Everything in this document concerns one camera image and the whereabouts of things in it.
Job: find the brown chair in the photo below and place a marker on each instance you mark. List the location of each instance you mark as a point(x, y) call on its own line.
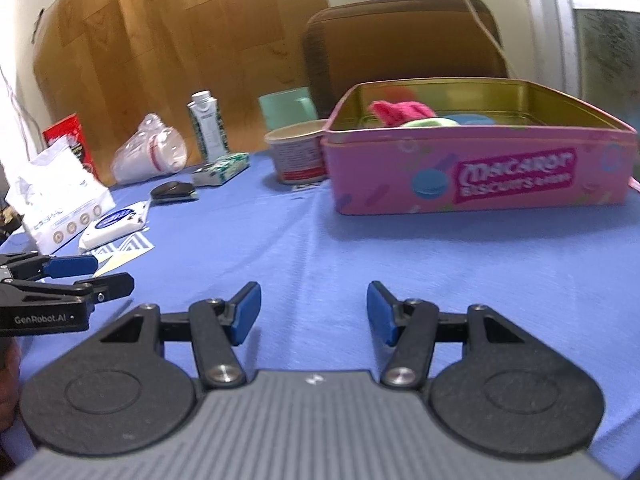
point(400, 45)

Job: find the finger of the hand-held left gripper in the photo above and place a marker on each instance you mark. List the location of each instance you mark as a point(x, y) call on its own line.
point(114, 287)
point(72, 266)

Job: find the blue tablecloth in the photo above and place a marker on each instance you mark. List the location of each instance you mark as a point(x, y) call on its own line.
point(310, 250)

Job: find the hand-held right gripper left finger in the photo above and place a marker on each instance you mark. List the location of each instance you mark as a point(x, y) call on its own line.
point(248, 312)

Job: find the grey white drink carton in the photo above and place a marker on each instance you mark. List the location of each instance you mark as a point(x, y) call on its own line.
point(207, 127)

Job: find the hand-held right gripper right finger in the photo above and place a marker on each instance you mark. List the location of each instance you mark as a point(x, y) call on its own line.
point(380, 312)

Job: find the mint green cup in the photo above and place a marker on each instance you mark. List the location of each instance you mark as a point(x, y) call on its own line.
point(285, 107)

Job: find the crumpled clear plastic bottle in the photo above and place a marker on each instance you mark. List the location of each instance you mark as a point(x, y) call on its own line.
point(150, 152)

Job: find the pink cloth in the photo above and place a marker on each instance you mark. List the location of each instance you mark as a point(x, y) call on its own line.
point(400, 111)

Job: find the white plastic bag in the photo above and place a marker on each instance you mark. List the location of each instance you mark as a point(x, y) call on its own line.
point(60, 195)

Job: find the blue yellow patterned card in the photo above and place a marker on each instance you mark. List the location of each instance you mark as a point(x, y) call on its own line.
point(127, 255)

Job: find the frosted glass sliding door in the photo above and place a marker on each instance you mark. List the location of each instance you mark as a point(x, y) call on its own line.
point(600, 25)

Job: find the white wipes packet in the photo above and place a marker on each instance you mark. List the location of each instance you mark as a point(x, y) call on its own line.
point(115, 225)

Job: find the red box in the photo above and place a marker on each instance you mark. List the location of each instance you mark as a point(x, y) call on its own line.
point(67, 135)

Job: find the pink biscuit tin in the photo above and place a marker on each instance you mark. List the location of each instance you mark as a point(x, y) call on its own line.
point(480, 175)

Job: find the person's left hand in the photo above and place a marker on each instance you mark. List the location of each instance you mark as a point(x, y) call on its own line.
point(8, 385)

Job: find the green white tissue packet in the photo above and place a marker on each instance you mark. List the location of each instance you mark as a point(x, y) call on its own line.
point(222, 167)

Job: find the black computer mouse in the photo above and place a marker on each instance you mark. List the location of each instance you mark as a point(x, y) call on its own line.
point(172, 191)

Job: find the wooden board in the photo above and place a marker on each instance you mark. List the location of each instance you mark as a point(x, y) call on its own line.
point(175, 45)

